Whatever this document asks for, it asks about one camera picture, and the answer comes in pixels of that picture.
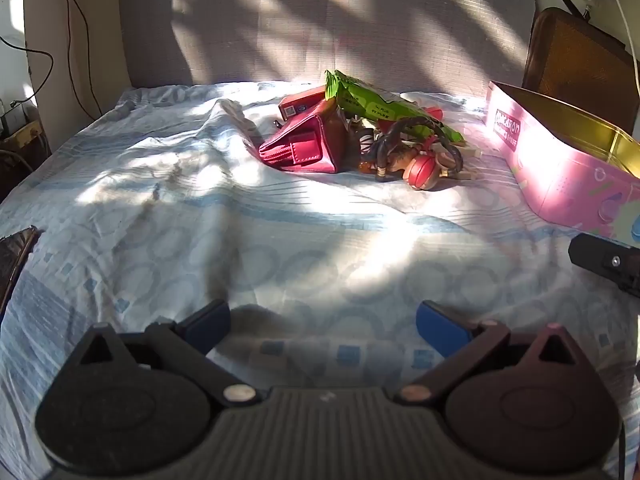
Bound black wall cable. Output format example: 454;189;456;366
56;0;104;117

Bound pink tin box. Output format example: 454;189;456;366
485;80;640;241

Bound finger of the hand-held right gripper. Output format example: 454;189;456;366
569;232;640;297

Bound black cord loop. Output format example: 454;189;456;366
372;116;465;183

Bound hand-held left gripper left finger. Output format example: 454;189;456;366
60;300;263;407

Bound white cable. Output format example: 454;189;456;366
602;0;640;68

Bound dark brown object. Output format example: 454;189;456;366
0;226;40;312

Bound yellowish box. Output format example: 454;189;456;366
0;119;47;155

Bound red round toy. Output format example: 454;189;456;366
402;154;441;192

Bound green snack packet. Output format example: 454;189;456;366
324;69;466;143

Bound brown woven cushion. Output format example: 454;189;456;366
521;7;640;136

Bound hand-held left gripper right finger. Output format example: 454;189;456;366
395;300;593;406

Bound grey padded mat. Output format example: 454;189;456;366
117;0;538;97

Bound red cardboard box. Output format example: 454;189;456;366
278;85;328;122

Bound black tape strips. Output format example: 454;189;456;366
557;0;594;24

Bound blue patterned bed sheet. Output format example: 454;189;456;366
0;80;640;480

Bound magenta wallet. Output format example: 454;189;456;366
258;97;352;175

